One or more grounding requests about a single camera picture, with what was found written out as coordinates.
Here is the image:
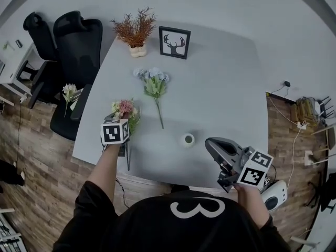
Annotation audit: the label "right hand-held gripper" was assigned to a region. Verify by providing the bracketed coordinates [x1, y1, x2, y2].
[204, 136, 275, 193]

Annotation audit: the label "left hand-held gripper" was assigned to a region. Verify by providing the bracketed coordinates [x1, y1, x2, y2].
[100, 116, 131, 145]

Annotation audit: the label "pink flower bouquet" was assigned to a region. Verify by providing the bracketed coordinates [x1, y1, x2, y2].
[111, 97, 142, 172]

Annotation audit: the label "white vase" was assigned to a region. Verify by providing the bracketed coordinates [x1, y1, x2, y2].
[183, 132, 196, 149]

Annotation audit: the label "blue flower bouquet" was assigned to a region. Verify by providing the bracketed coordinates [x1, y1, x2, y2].
[133, 67, 170, 130]

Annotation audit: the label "person's left forearm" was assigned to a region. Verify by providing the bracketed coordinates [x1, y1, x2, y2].
[88, 142, 124, 194]

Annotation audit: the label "person's right forearm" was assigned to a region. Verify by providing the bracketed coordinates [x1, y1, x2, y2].
[233, 184, 271, 229]

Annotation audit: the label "white flower bunch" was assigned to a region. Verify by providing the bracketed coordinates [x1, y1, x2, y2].
[62, 83, 79, 118]

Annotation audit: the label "white round speaker device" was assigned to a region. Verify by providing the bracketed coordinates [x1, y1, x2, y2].
[261, 180, 288, 214]

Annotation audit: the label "white square floor box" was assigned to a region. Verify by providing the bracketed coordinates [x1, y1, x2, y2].
[304, 150, 316, 166]

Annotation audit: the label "pile of brown boxes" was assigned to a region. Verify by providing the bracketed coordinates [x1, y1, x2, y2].
[290, 96, 318, 127]

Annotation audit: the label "person's black shirt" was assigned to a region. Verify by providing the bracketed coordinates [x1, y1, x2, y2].
[52, 180, 292, 252]

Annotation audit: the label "black mesh office chair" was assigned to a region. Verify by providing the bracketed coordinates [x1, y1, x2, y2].
[28, 10, 103, 141]
[23, 12, 58, 62]

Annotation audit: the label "dried orange plant white pot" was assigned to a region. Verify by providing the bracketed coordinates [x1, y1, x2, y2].
[110, 6, 157, 59]

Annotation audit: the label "white router black antennas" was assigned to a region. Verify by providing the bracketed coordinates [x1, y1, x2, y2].
[313, 96, 335, 119]

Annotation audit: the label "black framed deer picture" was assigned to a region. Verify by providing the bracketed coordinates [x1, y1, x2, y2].
[159, 26, 192, 60]

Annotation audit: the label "black swivel chair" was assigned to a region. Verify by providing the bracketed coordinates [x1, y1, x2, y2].
[308, 172, 336, 212]

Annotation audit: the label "white side desk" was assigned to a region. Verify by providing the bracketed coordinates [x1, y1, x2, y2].
[0, 42, 36, 104]

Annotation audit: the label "white metal rack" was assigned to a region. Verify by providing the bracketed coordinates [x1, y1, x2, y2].
[0, 207, 23, 252]

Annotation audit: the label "white power cable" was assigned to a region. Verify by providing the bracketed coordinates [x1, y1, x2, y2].
[287, 129, 302, 191]

